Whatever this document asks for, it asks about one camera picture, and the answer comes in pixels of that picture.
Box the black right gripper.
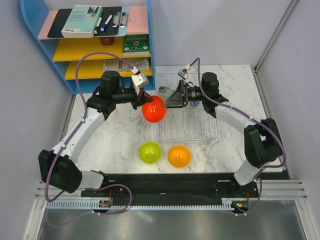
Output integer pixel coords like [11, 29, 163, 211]
[162, 80, 207, 109]

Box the mint green flower bowl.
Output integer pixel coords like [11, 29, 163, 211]
[158, 86, 175, 101]

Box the red-orange bowl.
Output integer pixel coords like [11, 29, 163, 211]
[142, 95, 167, 123]

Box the blue patterned red-inside bowl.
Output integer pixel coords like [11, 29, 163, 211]
[188, 101, 201, 109]

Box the lime green bowl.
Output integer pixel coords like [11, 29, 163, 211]
[138, 141, 162, 164]

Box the yellow-orange bowl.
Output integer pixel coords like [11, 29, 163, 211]
[167, 145, 192, 168]

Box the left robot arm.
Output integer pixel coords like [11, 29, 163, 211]
[38, 71, 153, 197]

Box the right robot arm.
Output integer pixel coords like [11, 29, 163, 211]
[163, 69, 286, 197]

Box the folded newspaper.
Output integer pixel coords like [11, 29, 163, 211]
[102, 57, 150, 73]

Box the green circuit board box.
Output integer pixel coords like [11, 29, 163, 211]
[122, 34, 150, 56]

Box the brown small box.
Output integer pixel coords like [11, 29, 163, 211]
[99, 36, 115, 46]

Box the silver clip right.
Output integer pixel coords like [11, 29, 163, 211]
[119, 12, 129, 28]

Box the silver clip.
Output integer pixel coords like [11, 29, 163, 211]
[119, 12, 129, 28]
[112, 11, 121, 28]

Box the blue marker pen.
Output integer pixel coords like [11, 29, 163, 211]
[100, 15, 113, 32]

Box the blue shelf unit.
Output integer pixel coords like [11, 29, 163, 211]
[20, 0, 156, 94]

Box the silver clip left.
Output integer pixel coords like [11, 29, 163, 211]
[112, 11, 121, 28]

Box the black marker pen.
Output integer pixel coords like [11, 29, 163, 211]
[93, 17, 102, 35]

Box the teal book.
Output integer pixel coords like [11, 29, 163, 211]
[61, 5, 103, 38]

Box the black mat on shelf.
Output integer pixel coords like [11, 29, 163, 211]
[47, 6, 122, 39]

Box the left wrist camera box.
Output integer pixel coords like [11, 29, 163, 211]
[131, 73, 149, 94]

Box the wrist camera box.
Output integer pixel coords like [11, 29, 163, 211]
[131, 73, 149, 94]
[177, 68, 190, 81]

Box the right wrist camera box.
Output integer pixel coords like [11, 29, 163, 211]
[177, 68, 190, 81]

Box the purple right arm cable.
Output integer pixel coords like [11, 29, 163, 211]
[188, 57, 286, 216]

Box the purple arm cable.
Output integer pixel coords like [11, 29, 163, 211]
[44, 51, 140, 227]
[188, 57, 286, 216]

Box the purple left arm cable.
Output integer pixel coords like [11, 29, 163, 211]
[44, 51, 140, 227]

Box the black mounting base rail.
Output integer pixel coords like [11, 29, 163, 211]
[81, 173, 259, 207]

